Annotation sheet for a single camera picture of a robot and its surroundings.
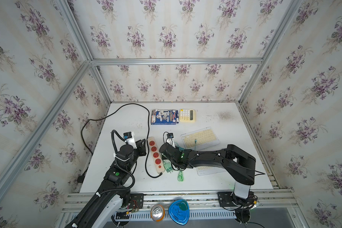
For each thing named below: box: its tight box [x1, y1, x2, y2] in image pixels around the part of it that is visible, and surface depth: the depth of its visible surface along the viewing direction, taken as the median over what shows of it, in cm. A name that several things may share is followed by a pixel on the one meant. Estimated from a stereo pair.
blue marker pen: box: [175, 110, 180, 124], surface depth 110 cm
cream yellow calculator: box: [179, 108, 197, 123], surface depth 110 cm
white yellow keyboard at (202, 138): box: [180, 126, 220, 150], surface depth 100 cm
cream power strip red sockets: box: [147, 136, 166, 174], surface depth 87 cm
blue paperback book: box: [150, 109, 177, 125], surface depth 109 cm
